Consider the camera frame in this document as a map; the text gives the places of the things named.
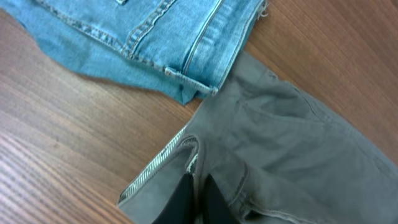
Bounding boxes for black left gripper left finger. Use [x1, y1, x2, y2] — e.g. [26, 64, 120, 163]
[152, 174, 195, 224]

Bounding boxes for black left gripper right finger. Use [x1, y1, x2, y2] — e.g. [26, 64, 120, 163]
[201, 175, 239, 224]

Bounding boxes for grey cotton shorts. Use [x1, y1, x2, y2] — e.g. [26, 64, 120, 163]
[118, 52, 397, 224]

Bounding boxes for folded blue denim shorts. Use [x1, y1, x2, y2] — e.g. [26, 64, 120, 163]
[1, 0, 268, 104]

